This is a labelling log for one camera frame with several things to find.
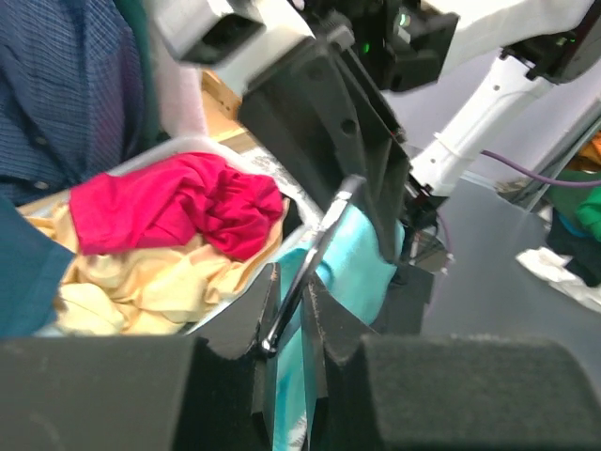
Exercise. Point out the dark blue garment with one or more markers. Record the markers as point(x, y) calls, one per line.
point(32, 268)

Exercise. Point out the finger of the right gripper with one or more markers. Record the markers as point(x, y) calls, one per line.
point(318, 113)

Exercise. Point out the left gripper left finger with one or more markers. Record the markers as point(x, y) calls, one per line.
point(230, 390)

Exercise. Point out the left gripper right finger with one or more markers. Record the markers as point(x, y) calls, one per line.
point(341, 360)

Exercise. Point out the blue plaid shirt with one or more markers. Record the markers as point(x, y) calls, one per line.
point(72, 97)

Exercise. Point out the white garment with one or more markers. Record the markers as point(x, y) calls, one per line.
point(178, 86)

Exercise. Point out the dark green garment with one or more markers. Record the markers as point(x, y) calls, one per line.
point(133, 12)

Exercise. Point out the black base bar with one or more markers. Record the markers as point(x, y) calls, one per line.
point(425, 252)

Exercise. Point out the right wooden clothes rack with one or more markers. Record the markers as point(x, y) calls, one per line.
point(226, 137)

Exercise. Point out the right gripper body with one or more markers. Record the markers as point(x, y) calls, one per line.
point(401, 44)

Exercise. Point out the clothes pile on floor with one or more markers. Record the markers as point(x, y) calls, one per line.
point(569, 261)

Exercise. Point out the beige t shirt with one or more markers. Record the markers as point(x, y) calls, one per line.
point(146, 291)

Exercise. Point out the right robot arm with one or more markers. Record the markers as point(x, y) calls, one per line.
point(540, 44)

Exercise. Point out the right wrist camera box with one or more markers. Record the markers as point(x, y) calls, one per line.
point(236, 39)

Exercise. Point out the white plastic basket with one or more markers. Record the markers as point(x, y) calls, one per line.
point(163, 246)

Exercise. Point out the magenta garment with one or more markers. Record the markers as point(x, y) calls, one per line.
point(167, 203)

